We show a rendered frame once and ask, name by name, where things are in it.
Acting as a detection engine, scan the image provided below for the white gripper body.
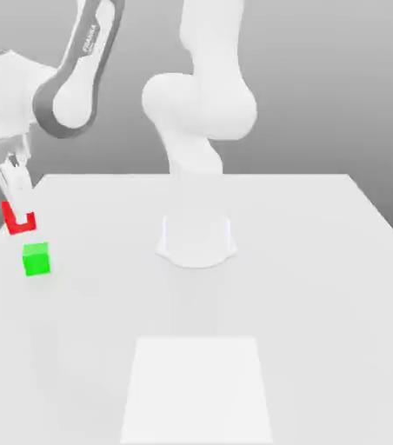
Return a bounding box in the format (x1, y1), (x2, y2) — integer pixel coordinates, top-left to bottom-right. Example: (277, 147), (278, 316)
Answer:
(0, 155), (35, 203)

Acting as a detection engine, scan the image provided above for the small red cube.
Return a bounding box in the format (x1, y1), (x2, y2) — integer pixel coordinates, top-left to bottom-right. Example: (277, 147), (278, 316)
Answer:
(0, 200), (38, 236)

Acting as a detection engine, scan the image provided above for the small green cube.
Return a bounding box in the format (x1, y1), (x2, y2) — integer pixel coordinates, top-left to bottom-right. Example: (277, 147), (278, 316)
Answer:
(22, 242), (52, 278)

